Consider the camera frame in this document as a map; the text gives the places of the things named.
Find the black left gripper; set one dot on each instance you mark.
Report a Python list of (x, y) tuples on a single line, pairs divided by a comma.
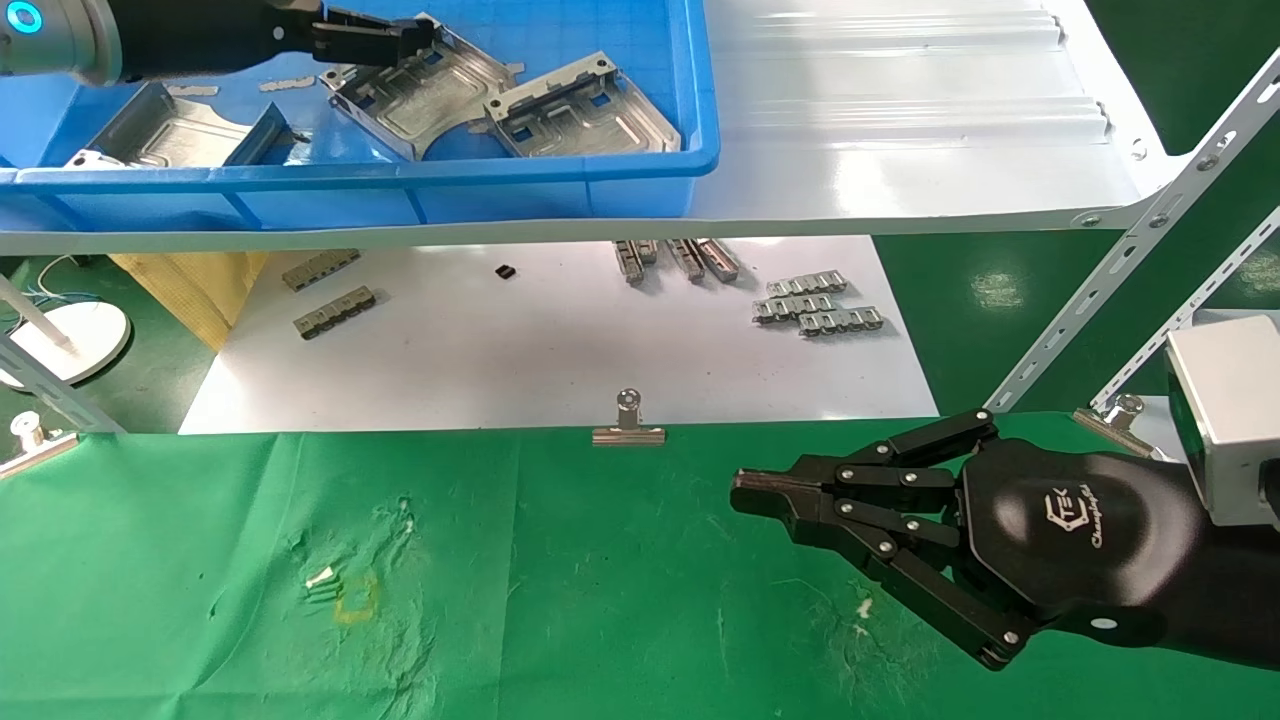
[(290, 30)]

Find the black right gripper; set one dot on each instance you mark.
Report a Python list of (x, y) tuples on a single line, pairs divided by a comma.
[(1080, 530)]

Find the sheet metal bracket part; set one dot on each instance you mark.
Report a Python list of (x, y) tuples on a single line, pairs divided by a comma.
[(590, 120), (440, 100)]

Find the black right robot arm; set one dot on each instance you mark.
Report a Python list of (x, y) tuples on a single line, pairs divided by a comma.
[(1230, 590)]

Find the blue plastic bin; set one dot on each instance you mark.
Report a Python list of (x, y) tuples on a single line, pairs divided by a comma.
[(300, 200)]

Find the small silver clip strip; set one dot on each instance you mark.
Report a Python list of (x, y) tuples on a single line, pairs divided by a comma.
[(842, 321), (808, 283), (792, 308)]

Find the small grey metal strip part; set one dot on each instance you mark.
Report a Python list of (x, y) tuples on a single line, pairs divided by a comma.
[(335, 312), (320, 268)]

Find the silver binder clip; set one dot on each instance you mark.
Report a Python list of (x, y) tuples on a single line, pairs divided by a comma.
[(628, 432), (1115, 425), (35, 450)]

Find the yellow woven bag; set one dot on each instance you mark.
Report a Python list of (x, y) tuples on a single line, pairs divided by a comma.
[(190, 290)]

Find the white metal shelf board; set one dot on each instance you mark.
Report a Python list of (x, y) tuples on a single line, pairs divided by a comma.
[(900, 150)]

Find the green cloth mat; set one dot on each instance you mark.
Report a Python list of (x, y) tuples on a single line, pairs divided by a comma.
[(500, 580)]

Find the white round stand base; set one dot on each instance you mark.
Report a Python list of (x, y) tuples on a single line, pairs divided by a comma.
[(90, 340)]

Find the white stand pole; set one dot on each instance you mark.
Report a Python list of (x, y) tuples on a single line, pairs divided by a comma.
[(35, 318)]

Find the curved-edge sheet metal bracket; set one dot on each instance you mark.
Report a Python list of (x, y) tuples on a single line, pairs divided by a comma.
[(180, 130)]

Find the small silver rail part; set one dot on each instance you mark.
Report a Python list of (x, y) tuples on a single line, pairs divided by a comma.
[(718, 260), (647, 250), (629, 262), (687, 260)]

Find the white slotted angle rail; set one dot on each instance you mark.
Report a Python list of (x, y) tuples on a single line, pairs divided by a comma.
[(55, 385), (1120, 260), (1190, 315)]

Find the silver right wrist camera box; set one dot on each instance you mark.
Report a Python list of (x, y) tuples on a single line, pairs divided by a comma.
[(1235, 420)]

